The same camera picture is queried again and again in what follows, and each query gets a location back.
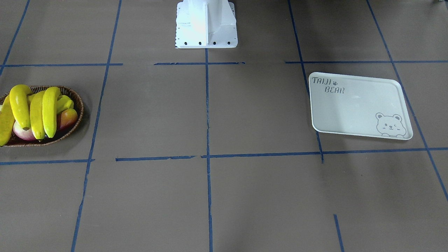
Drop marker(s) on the yellow banana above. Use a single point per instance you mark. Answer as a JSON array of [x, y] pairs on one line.
[[7, 121], [18, 98], [49, 110], [36, 117]]

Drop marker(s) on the white bear tray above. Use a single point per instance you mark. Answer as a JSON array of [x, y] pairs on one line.
[[358, 106]]

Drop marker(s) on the red yellow mango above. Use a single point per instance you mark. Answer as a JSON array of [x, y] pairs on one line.
[[66, 119]]

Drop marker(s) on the pink white apple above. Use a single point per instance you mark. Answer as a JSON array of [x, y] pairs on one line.
[[26, 135]]

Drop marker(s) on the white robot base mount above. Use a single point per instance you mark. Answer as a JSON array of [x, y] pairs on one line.
[[206, 24]]

